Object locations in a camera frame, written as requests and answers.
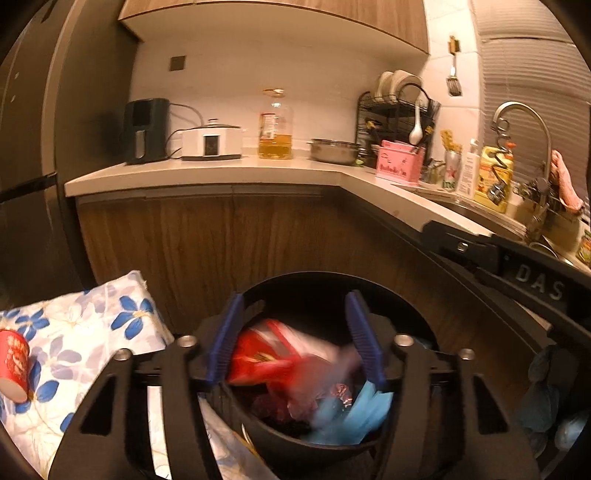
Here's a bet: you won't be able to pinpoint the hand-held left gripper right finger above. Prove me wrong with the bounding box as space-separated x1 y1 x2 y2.
344 291 541 480

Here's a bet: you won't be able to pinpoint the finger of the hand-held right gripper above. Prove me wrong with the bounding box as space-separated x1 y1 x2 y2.
422 220 500 274

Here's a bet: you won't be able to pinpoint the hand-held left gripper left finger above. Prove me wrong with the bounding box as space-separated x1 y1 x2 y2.
48 293 245 480

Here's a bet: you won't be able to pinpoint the red and white plastic bag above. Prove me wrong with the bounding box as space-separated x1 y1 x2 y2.
228 318 342 393

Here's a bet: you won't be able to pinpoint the black round bin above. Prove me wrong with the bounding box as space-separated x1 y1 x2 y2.
194 272 446 480

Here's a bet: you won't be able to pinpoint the blue plastic bag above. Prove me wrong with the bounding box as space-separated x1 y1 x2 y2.
309 381 393 446

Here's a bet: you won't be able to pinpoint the steel sink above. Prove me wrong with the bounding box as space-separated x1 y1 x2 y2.
434 194 591 268

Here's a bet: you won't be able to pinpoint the drink can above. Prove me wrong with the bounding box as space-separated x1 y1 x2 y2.
442 150 462 193

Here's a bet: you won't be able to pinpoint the white pump bottle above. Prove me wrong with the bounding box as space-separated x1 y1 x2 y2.
457 138 481 199

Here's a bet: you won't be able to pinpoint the yellow detergent bottle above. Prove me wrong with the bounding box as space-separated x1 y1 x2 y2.
473 143 515 214

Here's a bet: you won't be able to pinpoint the pink box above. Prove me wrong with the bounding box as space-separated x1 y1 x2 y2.
375 141 426 182

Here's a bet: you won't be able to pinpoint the pink cloth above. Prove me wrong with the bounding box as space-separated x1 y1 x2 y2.
550 149 585 215

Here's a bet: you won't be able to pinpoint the wooden kitchen cabinet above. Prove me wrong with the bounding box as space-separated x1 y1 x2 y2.
76 185 555 352

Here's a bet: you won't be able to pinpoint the white spoon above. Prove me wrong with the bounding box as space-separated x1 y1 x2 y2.
409 85 430 145

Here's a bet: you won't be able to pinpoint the blue floral tablecloth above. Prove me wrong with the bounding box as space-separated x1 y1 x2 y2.
0 270 278 480

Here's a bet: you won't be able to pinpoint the black dish rack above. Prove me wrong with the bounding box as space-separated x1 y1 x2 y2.
356 69 441 169

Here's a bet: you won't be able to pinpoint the chrome faucet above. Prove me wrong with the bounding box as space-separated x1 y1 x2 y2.
492 102 555 217

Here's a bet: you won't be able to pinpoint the steel bowl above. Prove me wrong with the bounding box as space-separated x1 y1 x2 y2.
308 138 363 164

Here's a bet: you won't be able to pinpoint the hanging metal spatula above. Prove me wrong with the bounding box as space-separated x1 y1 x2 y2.
445 34 462 97

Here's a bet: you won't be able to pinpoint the grey countertop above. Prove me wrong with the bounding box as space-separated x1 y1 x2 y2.
65 154 527 241

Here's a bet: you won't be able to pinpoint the white plates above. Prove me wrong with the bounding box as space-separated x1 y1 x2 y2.
374 69 423 104

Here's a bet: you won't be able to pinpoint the white electric cooker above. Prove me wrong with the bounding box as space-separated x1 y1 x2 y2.
181 119 245 161

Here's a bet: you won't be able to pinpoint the window blind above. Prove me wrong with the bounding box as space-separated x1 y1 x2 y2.
480 0 591 185

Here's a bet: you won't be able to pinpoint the cooking oil bottle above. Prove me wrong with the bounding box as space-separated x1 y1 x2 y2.
257 89 295 160

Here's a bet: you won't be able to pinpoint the red paper cup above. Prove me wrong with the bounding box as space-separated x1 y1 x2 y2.
0 329 31 402

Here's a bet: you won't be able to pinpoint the black air fryer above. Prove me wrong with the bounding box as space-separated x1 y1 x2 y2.
124 98 171 165

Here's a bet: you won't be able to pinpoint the dark refrigerator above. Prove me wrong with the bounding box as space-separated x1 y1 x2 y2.
0 0 139 310

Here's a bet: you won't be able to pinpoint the black power cable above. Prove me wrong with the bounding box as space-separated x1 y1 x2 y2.
166 104 204 158

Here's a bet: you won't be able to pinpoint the wooden wall cabinet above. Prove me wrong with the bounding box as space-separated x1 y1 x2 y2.
117 0 430 58

